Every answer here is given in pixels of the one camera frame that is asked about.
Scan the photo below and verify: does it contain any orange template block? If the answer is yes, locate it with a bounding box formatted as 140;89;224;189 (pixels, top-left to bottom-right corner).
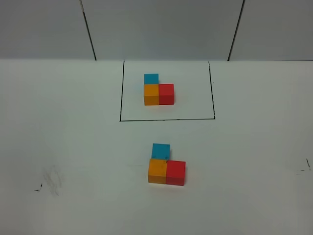
144;84;159;106

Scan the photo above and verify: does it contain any red template block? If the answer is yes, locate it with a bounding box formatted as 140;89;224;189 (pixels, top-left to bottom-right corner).
158;84;175;105

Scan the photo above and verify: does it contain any blue template block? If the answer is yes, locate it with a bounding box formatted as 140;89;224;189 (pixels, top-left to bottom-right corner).
144;73;159;85

